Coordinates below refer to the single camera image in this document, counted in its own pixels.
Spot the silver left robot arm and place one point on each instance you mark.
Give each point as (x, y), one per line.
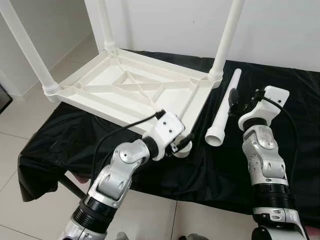
(117, 175)

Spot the grey robot left leg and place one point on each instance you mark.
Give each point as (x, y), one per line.
(121, 236)

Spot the dark grey bin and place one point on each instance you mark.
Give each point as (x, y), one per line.
(5, 99)

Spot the red stool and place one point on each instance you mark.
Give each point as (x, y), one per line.
(81, 177)
(312, 231)

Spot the white plastic table leg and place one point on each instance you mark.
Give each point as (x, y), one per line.
(106, 25)
(227, 35)
(27, 50)
(220, 125)

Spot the grey robot right leg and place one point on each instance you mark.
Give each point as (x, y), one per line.
(192, 237)

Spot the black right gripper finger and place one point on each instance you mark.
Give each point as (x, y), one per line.
(233, 101)

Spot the grey robot leg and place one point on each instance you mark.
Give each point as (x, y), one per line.
(121, 236)
(192, 237)

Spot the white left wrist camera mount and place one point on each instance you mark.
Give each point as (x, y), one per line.
(165, 132)

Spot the white plastic table top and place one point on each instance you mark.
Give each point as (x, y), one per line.
(110, 80)

